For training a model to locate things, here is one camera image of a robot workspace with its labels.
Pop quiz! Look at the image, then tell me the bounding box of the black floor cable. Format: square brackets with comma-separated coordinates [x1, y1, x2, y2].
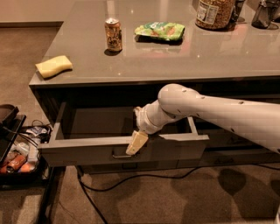
[76, 165, 205, 224]

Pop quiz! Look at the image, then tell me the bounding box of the dark glass pitcher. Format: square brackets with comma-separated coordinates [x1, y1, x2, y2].
[251, 0, 279, 30]

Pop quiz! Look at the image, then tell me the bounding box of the grey drawer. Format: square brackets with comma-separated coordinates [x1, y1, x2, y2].
[79, 160, 178, 174]
[40, 102, 209, 166]

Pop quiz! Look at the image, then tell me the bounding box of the grey bottom left drawer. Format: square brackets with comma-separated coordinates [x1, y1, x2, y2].
[79, 160, 178, 174]

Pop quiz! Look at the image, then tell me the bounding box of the orange soda can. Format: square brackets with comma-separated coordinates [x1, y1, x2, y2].
[104, 17, 123, 52]

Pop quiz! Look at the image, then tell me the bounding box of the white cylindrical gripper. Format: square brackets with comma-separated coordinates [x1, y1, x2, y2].
[126, 104, 163, 156]

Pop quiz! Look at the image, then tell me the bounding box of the green chip bag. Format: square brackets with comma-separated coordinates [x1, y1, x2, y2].
[135, 22, 185, 41]

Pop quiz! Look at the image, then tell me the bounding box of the yellow sponge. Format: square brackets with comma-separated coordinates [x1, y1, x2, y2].
[35, 55, 73, 79]

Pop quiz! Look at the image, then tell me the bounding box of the black cluttered bin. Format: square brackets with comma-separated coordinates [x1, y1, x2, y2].
[0, 126, 52, 185]

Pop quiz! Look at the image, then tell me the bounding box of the grey cabinet counter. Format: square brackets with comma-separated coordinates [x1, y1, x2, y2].
[30, 0, 280, 169]

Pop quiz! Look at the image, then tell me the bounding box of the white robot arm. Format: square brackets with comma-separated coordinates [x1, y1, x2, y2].
[126, 84, 280, 155]

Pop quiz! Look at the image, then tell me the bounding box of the large snack jar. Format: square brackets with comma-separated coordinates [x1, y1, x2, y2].
[195, 0, 235, 30]

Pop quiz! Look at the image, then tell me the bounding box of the grey top drawer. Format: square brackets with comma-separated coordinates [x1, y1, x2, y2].
[40, 102, 209, 166]

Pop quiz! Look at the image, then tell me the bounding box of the dark stemmed glass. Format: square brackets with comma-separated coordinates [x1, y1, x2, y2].
[231, 0, 245, 23]

